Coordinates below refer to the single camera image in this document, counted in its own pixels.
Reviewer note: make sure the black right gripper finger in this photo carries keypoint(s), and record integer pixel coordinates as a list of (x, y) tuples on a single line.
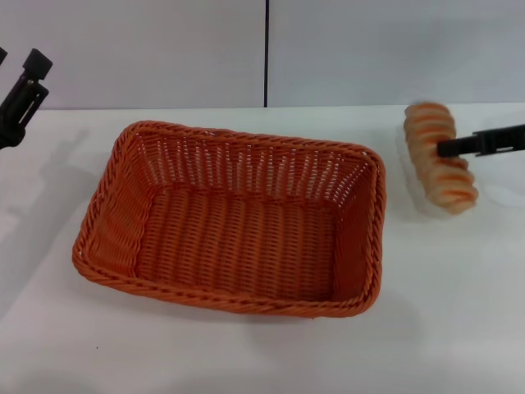
[(484, 141)]

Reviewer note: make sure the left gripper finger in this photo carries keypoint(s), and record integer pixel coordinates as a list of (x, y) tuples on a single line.
[(36, 63), (2, 56)]

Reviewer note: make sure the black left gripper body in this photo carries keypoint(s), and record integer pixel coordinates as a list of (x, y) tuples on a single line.
[(9, 131)]

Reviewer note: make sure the striped orange cream bread roll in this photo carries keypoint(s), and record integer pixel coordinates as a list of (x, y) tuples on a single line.
[(426, 123)]

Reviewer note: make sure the orange woven plastic basket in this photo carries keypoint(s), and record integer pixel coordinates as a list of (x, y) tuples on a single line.
[(238, 238)]

